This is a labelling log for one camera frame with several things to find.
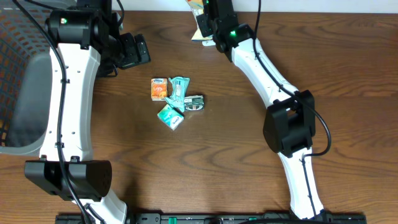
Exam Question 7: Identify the large orange wipes pack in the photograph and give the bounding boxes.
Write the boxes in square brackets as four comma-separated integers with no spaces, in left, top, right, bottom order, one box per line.
[185,0,213,45]

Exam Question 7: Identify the small orange snack packet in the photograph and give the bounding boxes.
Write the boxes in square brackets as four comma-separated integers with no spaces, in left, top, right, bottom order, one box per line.
[150,78,168,101]

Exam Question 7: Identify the teal snack wrapper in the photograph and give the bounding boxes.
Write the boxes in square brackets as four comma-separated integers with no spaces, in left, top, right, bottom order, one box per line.
[165,77,190,112]

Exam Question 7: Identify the teal tissue pack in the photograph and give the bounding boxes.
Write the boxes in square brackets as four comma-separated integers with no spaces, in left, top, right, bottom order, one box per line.
[157,105,184,130]

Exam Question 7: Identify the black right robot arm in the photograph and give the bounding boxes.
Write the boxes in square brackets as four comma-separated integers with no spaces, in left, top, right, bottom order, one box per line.
[197,0,323,220]

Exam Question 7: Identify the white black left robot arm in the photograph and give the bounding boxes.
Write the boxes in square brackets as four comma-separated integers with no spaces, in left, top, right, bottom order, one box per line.
[24,0,150,223]

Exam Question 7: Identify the white barcode scanner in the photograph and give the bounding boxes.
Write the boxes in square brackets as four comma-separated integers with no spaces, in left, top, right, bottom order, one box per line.
[202,40,216,47]

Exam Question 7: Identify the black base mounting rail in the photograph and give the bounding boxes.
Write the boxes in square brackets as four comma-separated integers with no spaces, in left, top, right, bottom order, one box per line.
[55,212,368,224]

